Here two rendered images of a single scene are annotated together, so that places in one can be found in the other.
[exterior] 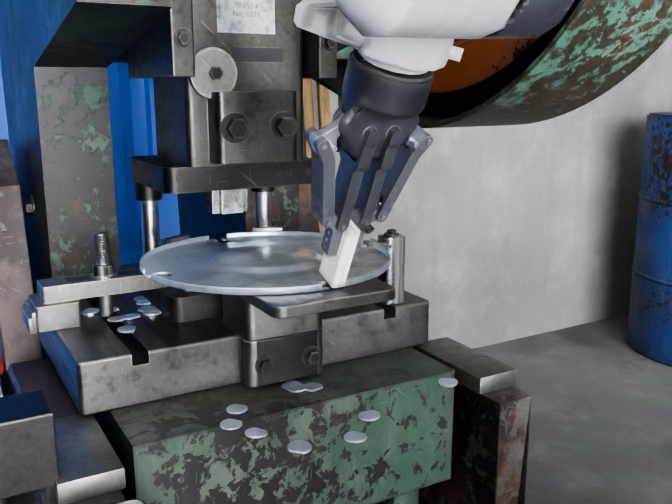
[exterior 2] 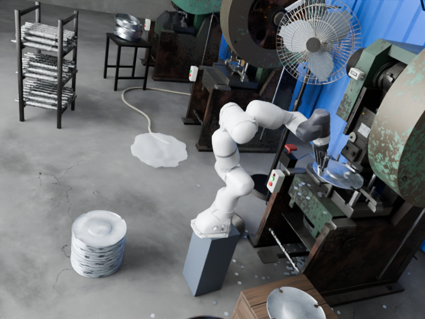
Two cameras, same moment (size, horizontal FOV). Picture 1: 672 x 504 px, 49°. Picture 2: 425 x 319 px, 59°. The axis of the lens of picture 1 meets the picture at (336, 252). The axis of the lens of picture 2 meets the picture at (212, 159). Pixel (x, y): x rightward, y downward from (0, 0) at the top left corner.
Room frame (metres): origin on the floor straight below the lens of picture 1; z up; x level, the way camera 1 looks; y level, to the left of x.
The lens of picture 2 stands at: (0.18, -1.81, 1.76)
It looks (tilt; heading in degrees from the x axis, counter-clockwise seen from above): 30 degrees down; 91
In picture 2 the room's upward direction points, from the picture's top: 15 degrees clockwise
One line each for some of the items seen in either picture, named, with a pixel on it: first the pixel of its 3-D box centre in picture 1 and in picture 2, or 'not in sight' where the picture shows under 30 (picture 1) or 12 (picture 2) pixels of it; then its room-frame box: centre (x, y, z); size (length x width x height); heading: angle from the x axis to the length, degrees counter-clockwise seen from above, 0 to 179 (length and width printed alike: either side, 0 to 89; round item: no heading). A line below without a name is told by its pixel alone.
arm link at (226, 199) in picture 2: not in sight; (234, 190); (0.29, -0.27, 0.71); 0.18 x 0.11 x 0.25; 131
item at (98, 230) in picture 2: not in sight; (100, 227); (-0.36, -0.29, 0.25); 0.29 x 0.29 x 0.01
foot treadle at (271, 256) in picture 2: not in sight; (297, 254); (0.83, 0.08, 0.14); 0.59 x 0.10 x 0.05; 30
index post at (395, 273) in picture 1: (391, 266); (355, 197); (0.93, -0.07, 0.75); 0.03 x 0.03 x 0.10; 30
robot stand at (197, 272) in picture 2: not in sight; (209, 254); (0.27, -0.24, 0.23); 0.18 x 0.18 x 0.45; 37
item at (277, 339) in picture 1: (285, 323); (326, 183); (0.80, 0.06, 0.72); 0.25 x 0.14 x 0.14; 30
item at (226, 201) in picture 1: (227, 197); not in sight; (0.94, 0.14, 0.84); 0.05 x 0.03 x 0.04; 120
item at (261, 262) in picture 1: (267, 258); (337, 173); (0.84, 0.08, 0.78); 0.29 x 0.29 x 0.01
